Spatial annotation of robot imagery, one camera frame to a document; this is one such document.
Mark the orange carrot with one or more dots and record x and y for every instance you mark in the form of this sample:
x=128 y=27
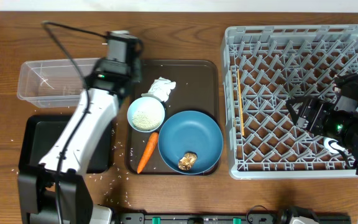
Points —
x=149 y=149

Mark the light blue cup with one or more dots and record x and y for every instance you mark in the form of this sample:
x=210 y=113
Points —
x=332 y=145

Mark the wooden chopstick left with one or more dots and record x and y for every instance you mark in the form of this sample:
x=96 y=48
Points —
x=238 y=84

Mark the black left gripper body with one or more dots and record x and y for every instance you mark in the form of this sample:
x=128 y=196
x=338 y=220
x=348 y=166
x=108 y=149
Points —
x=137 y=69

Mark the black waste bin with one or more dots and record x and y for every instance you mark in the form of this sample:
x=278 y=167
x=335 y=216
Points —
x=41 y=133

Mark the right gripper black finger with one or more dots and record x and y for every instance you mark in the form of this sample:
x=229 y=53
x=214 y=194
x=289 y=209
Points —
x=297 y=117
x=296 y=100

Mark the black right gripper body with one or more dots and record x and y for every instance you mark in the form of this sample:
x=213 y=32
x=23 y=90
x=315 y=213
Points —
x=324 y=121

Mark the wooden chopstick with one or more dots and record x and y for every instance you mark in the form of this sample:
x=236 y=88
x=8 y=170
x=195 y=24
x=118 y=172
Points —
x=238 y=84
x=242 y=127

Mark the crumpled white tissue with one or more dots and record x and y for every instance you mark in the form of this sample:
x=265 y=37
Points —
x=160 y=89

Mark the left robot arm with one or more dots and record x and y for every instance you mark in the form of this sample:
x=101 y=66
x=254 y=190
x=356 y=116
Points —
x=54 y=190

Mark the dark blue plate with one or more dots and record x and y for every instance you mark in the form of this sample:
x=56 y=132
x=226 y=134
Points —
x=194 y=132

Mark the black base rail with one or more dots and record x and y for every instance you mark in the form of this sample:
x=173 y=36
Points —
x=286 y=216

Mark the grey dishwasher rack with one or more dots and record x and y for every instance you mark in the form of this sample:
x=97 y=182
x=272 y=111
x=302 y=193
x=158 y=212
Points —
x=277 y=63

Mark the light blue rice bowl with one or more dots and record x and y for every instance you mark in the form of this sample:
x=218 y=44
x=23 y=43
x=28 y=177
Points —
x=146 y=114

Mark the wooden chopstick right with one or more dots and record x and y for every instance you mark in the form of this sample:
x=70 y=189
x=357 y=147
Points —
x=242 y=127

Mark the clear plastic bin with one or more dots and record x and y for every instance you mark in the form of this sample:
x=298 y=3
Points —
x=49 y=83

